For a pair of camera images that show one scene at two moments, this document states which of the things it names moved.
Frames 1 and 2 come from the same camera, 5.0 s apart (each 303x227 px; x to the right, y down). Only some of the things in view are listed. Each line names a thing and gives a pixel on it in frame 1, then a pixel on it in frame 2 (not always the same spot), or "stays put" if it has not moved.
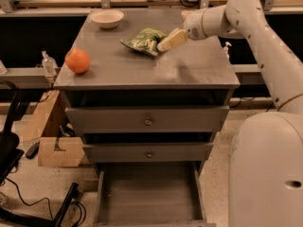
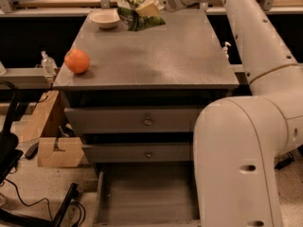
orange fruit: x=78 y=61 stays put
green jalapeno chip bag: x=147 y=41 -> x=133 y=21
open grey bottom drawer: x=150 y=194 stays put
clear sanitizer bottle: x=48 y=64 stays put
